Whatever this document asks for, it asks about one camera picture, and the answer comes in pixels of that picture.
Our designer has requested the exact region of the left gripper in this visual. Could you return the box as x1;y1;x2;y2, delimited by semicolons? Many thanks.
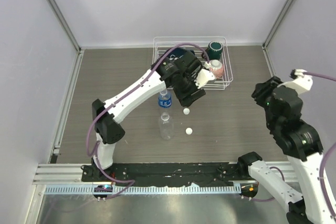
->
174;73;206;108

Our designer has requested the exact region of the clear unlabelled plastic bottle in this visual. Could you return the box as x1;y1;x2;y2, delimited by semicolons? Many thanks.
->
159;112;174;140

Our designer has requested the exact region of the white blue bottle cap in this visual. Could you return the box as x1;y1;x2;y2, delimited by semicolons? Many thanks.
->
185;127;193;135

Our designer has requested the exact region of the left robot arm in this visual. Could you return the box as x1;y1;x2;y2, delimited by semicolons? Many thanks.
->
87;44;214;182

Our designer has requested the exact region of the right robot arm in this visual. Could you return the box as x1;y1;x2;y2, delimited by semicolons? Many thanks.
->
237;73;335;223

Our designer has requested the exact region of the blue labelled plastic bottle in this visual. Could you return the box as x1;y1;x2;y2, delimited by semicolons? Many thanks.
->
157;89;172;116

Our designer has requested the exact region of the dark blue plate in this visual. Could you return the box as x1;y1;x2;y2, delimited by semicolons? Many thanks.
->
167;47;195;60

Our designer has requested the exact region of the pink patterned bowl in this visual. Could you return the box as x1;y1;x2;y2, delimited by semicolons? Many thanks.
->
209;59;224;79

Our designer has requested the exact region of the dark green mug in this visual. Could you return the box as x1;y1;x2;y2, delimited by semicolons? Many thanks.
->
205;41;223;61

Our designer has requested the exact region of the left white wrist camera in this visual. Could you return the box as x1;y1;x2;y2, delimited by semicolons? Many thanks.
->
194;62;216;89

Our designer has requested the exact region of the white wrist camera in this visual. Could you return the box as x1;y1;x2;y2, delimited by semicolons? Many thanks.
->
194;62;216;89
277;69;313;95

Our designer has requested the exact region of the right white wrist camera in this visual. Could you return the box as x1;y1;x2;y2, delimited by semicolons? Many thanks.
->
277;69;313;95

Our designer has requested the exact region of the white wire dish rack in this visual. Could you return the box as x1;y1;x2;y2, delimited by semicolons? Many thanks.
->
152;36;233;90

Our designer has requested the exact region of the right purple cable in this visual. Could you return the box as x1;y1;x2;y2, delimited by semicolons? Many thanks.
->
249;71;336;211

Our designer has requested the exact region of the purple cable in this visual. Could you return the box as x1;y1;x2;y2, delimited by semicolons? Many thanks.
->
86;42;210;199
249;71;336;211

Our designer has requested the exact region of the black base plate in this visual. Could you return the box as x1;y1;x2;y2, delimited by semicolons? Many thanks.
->
81;162;253;187

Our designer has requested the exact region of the slotted cable duct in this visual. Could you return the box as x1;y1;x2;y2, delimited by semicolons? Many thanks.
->
45;184;241;195

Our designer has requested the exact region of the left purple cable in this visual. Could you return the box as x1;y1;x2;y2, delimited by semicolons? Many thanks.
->
86;42;210;199

